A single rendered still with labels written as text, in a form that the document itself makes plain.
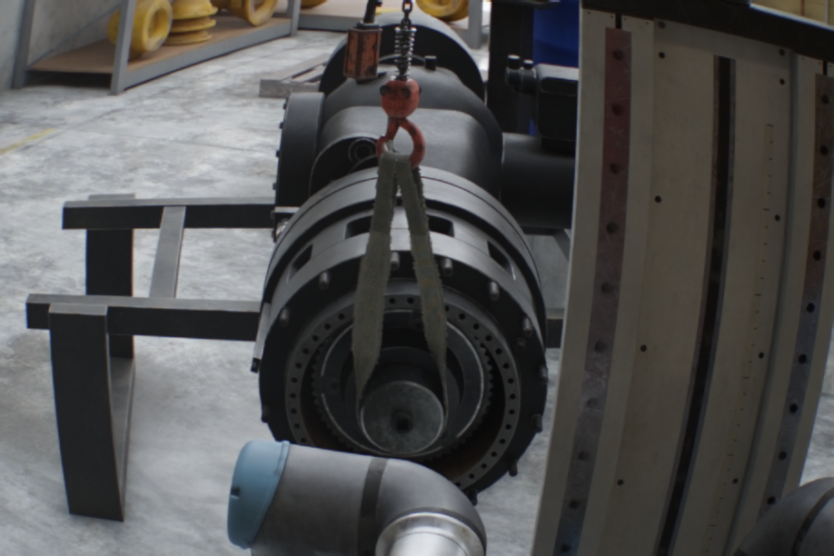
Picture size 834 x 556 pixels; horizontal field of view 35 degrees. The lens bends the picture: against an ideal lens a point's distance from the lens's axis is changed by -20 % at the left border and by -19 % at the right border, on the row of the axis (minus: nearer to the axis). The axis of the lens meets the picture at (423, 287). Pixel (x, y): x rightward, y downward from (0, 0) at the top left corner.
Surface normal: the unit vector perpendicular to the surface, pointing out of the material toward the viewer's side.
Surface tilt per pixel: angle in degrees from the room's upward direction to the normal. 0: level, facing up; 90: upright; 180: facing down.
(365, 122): 6
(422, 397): 90
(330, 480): 34
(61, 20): 90
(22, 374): 0
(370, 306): 93
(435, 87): 29
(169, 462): 0
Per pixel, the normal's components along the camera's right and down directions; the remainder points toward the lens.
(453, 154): 0.18, -0.66
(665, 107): -0.08, 0.32
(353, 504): -0.08, -0.31
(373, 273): -0.43, 0.28
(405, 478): 0.03, -0.83
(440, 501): 0.10, -0.93
